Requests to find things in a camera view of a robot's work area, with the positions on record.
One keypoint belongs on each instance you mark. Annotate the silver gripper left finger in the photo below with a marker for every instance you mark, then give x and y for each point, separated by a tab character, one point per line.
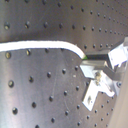
100	81

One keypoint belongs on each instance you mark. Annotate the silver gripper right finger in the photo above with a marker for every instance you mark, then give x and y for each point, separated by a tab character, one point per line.
118	53

